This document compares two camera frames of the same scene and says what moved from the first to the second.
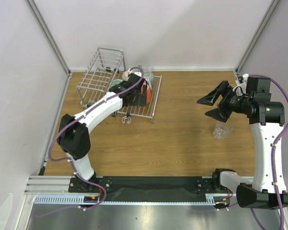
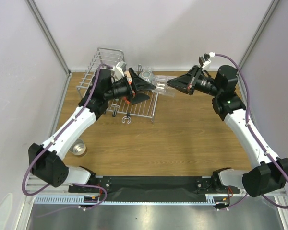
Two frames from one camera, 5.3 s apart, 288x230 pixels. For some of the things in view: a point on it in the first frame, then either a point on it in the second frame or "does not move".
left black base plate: (76, 185) does not move
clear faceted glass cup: (222, 130) -> (160, 82)
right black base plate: (205, 186) does not move
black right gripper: (223, 101) -> (192, 80)
